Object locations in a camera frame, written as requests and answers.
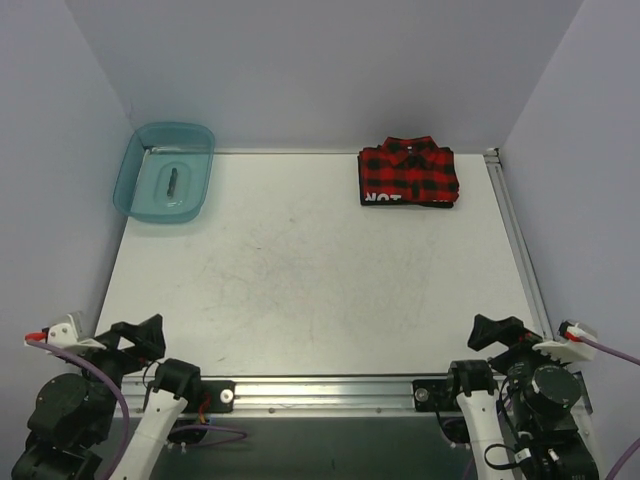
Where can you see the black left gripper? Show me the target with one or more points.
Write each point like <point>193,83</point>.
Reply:
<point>116,341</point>

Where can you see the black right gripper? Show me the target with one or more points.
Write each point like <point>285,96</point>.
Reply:
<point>513,347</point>

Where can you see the black button shirt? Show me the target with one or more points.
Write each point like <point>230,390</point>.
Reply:
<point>400,202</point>

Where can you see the red black plaid shirt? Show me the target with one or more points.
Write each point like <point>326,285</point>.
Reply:
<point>416,170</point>

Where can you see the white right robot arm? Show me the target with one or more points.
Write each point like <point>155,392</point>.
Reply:
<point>517,406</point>

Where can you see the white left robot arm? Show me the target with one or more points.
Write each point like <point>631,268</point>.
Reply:
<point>74,411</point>

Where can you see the teal plastic basin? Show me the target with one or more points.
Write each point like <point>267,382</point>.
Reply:
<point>153,150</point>

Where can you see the dark object in basin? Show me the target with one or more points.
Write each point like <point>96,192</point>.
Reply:
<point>172,183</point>

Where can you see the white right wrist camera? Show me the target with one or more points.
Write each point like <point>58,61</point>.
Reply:
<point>570,348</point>

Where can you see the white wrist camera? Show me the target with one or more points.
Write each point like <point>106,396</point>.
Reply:
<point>570,348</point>
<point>67,333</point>

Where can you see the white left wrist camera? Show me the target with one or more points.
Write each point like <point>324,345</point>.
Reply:
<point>67,333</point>

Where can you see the aluminium right side rail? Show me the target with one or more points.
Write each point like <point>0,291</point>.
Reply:
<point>518,244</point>

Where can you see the aluminium rail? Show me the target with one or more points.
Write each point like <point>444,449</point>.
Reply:
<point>518,244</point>
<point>324,396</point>

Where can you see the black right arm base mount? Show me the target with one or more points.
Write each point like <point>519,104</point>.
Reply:
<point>431,395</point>

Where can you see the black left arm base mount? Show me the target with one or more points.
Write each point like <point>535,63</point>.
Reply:
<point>213,397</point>

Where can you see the aluminium front rail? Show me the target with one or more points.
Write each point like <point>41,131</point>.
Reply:
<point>324,396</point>

